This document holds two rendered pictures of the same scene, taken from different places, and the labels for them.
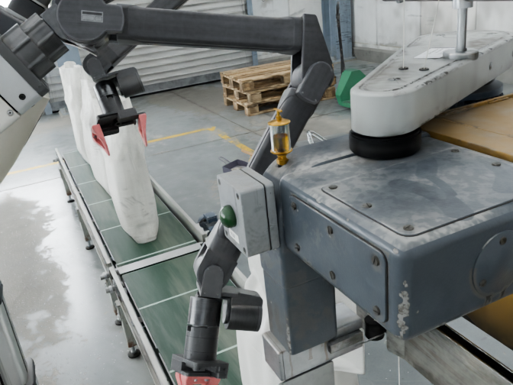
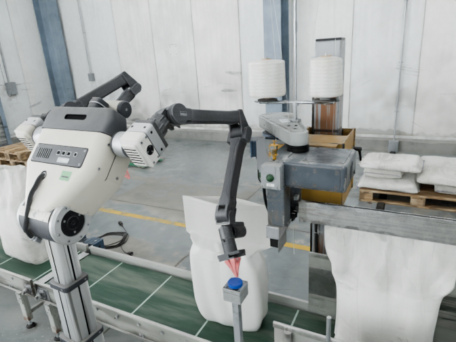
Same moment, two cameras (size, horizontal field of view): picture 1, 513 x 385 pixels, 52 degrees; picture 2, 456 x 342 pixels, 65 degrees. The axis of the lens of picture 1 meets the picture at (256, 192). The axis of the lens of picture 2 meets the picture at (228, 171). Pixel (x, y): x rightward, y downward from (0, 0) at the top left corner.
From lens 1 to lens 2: 96 cm
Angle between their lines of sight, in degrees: 37
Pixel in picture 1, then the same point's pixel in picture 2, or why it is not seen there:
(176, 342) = (121, 300)
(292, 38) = (237, 118)
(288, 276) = (284, 196)
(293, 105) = (240, 143)
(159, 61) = not seen: outside the picture
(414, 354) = (311, 218)
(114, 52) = not seen: hidden behind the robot
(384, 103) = (304, 135)
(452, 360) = (328, 211)
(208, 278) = (231, 216)
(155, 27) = (197, 117)
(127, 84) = not seen: hidden behind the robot
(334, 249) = (316, 176)
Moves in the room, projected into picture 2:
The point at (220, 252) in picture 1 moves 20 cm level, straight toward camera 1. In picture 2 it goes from (231, 205) to (269, 218)
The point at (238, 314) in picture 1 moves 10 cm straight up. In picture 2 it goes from (239, 229) to (238, 207)
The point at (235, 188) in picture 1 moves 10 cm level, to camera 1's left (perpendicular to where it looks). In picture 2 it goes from (276, 166) to (256, 173)
